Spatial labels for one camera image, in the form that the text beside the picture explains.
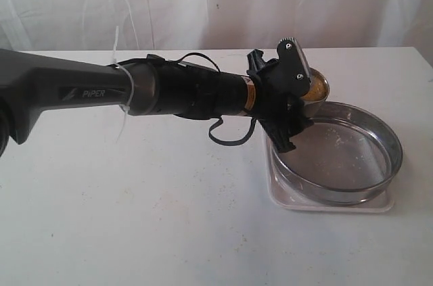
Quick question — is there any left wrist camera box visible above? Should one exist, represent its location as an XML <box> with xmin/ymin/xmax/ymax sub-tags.
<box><xmin>276</xmin><ymin>37</ymin><xmax>311</xmax><ymax>97</ymax></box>

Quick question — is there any stainless steel cup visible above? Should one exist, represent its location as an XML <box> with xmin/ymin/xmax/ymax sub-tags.
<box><xmin>301</xmin><ymin>68</ymin><xmax>329</xmax><ymax>118</ymax></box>

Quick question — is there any yellow grain mixture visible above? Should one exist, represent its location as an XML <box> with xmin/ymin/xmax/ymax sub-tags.
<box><xmin>302</xmin><ymin>76</ymin><xmax>329</xmax><ymax>102</ymax></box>

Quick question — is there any white zip tie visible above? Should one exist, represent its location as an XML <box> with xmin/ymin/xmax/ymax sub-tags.
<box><xmin>112</xmin><ymin>26</ymin><xmax>135</xmax><ymax>143</ymax></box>

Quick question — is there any white backdrop curtain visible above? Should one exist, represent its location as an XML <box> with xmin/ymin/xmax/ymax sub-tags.
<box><xmin>1</xmin><ymin>0</ymin><xmax>432</xmax><ymax>50</ymax></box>

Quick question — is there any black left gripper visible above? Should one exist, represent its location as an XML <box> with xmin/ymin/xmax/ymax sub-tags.
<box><xmin>247</xmin><ymin>49</ymin><xmax>315</xmax><ymax>153</ymax></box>

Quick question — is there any white square tray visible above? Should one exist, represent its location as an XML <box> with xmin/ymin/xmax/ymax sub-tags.
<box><xmin>264</xmin><ymin>137</ymin><xmax>394</xmax><ymax>214</ymax></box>

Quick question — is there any round steel mesh sieve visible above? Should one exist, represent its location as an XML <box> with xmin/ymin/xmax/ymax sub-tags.
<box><xmin>267</xmin><ymin>101</ymin><xmax>403</xmax><ymax>206</ymax></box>

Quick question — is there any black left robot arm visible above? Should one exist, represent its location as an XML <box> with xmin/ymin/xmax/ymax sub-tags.
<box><xmin>1</xmin><ymin>48</ymin><xmax>313</xmax><ymax>153</ymax></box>

